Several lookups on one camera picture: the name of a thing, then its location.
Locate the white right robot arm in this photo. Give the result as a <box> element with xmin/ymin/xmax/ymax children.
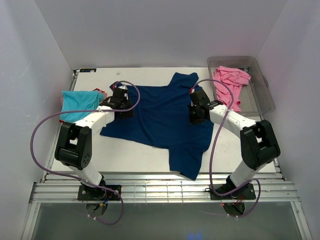
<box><xmin>188</xmin><ymin>89</ymin><xmax>281</xmax><ymax>199</ymax></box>

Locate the blue label sticker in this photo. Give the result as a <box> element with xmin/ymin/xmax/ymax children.
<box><xmin>79</xmin><ymin>68</ymin><xmax>97</xmax><ymax>73</ymax></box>

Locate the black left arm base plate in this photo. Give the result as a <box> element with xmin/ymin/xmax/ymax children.
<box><xmin>77</xmin><ymin>184</ymin><xmax>120</xmax><ymax>202</ymax></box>

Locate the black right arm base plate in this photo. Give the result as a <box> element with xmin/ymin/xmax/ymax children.
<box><xmin>204</xmin><ymin>183</ymin><xmax>256</xmax><ymax>201</ymax></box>

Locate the turquoise folded t shirt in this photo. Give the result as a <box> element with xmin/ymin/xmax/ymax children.
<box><xmin>59</xmin><ymin>90</ymin><xmax>104</xmax><ymax>122</ymax></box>

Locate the clear plastic bin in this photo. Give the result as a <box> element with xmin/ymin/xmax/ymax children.
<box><xmin>207</xmin><ymin>56</ymin><xmax>275</xmax><ymax>119</ymax></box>

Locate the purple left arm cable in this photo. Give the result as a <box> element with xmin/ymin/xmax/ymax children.
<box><xmin>30</xmin><ymin>80</ymin><xmax>141</xmax><ymax>225</ymax></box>

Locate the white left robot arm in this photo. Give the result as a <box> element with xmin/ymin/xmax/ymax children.
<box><xmin>54</xmin><ymin>85</ymin><xmax>134</xmax><ymax>200</ymax></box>

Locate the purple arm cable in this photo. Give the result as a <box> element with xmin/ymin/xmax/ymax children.
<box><xmin>189</xmin><ymin>79</ymin><xmax>262</xmax><ymax>220</ymax></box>
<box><xmin>30</xmin><ymin>80</ymin><xmax>141</xmax><ymax>225</ymax></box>

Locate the navy blue t shirt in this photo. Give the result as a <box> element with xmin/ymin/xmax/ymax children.
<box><xmin>100</xmin><ymin>72</ymin><xmax>214</xmax><ymax>180</ymax></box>

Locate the pink t shirt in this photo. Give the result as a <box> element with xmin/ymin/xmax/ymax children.
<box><xmin>213</xmin><ymin>66</ymin><xmax>251</xmax><ymax>112</ymax></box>

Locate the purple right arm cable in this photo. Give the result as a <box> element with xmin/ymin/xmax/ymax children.
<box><xmin>189</xmin><ymin>79</ymin><xmax>262</xmax><ymax>220</ymax></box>

